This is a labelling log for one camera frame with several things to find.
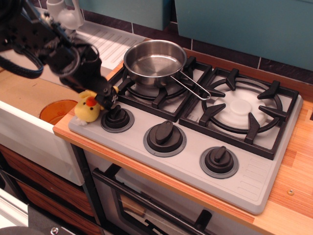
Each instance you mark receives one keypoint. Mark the stainless steel pan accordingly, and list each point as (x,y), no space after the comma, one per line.
(157,64)

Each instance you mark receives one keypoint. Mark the wooden drawer front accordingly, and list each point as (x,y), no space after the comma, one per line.
(49,192)

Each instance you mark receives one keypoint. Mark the grey toy stove top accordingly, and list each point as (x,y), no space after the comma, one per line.
(248,189)

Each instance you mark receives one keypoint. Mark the black right stove knob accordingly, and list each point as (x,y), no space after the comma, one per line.
(219,162)

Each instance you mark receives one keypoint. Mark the white toy sink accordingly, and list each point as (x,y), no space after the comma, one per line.
(22,100)

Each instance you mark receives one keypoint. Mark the black right burner grate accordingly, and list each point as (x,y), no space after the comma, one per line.
(250,114)

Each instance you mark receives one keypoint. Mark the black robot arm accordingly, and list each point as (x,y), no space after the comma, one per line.
(43,41)

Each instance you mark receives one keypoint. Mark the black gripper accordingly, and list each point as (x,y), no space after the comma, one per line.
(79,67)

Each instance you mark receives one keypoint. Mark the black burner grate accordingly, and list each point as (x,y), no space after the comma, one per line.
(250,114)
(168,102)

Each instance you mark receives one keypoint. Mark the orange plastic bowl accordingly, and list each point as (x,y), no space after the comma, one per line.
(55,111)

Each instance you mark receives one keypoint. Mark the black middle stove knob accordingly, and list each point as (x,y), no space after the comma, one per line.
(165,140)

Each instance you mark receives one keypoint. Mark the grey toy faucet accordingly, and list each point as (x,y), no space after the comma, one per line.
(69,19)

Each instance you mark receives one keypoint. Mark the black left stove knob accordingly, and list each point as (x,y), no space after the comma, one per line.
(117,120)

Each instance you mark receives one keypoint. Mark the toy oven door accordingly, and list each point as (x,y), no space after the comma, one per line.
(142,207)

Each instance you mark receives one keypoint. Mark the black left burner grate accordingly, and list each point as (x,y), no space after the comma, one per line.
(168,102)

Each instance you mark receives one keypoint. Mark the black stove knob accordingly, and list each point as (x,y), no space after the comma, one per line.
(117,120)
(165,140)
(219,162)

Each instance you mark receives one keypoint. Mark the yellow stuffed duck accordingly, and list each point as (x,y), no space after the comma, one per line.
(87,109)

